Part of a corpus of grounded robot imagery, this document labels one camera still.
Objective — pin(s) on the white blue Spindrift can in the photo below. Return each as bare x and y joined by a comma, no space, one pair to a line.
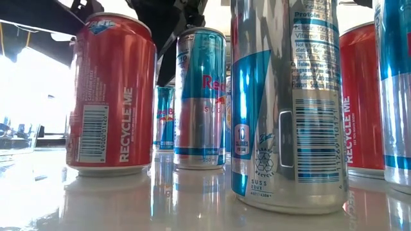
228,112

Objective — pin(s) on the black table frame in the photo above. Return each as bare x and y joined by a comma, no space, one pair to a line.
51,141

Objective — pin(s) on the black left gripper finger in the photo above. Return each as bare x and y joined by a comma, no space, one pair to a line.
168,40
167,67

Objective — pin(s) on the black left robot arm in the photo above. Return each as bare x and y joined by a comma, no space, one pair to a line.
41,16

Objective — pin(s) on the clear plastic bin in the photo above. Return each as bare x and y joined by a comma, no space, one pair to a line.
19,141

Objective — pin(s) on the blue silver Red Bull can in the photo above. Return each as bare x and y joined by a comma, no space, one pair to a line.
199,122
396,112
282,128
165,128

